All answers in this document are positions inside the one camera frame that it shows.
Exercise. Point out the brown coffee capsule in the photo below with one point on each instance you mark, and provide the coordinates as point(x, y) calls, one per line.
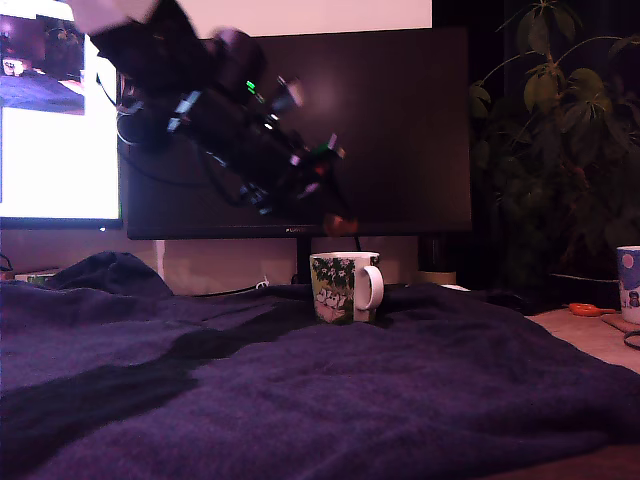
point(337, 226)

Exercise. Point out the white cup with blue print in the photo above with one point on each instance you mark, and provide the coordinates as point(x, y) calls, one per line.
point(629, 280)

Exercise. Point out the black monitor stand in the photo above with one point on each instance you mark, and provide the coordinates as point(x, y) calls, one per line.
point(304, 260)

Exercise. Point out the white mug with cartoon print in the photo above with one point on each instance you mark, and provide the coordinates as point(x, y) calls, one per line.
point(330, 300)

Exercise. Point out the large black monitor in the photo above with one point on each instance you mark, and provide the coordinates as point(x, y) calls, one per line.
point(410, 125)

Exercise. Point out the small white flat item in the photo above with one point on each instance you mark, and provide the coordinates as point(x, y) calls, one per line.
point(455, 288)

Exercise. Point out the dark blue cloth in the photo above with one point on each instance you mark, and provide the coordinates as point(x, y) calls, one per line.
point(350, 400)

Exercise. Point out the black low device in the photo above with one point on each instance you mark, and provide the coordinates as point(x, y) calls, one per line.
point(510, 300)

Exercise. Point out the green houseplant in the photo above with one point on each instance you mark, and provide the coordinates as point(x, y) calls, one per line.
point(550, 90)

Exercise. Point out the lit computer monitor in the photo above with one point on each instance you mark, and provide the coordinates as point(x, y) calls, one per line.
point(50, 165)

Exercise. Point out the dark plant pot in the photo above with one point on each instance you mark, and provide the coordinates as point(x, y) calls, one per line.
point(580, 292)

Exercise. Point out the orange scissors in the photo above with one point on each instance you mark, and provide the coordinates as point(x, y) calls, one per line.
point(585, 310)

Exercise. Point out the green box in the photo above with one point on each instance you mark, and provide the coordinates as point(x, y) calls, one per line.
point(37, 279)

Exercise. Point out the cork coaster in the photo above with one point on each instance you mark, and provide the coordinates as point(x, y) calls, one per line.
point(620, 324)

